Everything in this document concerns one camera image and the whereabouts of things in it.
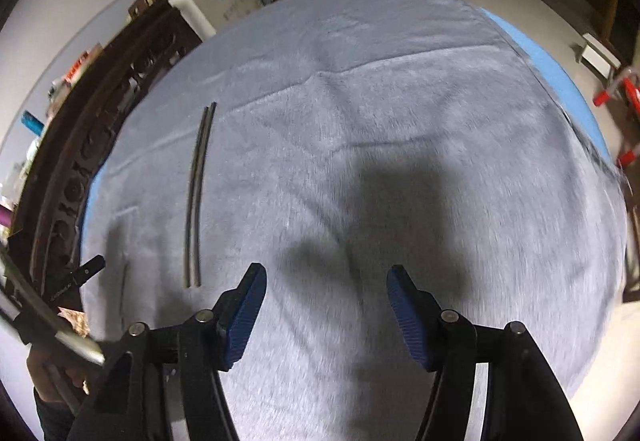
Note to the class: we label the blue table cover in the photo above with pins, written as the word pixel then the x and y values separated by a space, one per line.
pixel 557 78

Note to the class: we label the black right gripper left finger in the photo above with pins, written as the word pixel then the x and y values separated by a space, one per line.
pixel 218 337

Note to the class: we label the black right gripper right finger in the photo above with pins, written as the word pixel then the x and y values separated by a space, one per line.
pixel 431 334

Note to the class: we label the small white stool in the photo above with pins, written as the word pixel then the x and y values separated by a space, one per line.
pixel 594 54

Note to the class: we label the person left hand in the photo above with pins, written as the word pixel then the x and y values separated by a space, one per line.
pixel 55 380

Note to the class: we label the grey towel cloth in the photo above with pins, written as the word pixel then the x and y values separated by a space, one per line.
pixel 351 136

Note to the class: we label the dark wooden chopstick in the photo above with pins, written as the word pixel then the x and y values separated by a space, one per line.
pixel 83 348

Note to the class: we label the carved dark wooden furniture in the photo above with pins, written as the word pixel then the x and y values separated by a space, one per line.
pixel 45 234

